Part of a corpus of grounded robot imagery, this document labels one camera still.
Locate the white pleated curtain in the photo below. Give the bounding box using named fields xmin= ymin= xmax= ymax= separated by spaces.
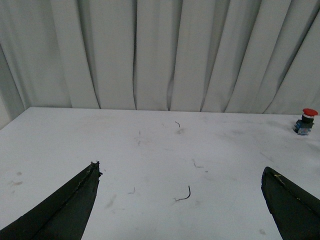
xmin=0 ymin=0 xmax=320 ymax=127

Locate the red push button switch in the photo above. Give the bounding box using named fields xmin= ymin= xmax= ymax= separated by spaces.
xmin=293 ymin=108 xmax=319 ymax=136

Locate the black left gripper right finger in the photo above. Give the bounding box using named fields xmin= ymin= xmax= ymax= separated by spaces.
xmin=261 ymin=166 xmax=320 ymax=240

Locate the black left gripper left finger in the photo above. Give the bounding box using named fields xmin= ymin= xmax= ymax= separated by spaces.
xmin=0 ymin=162 xmax=102 ymax=240

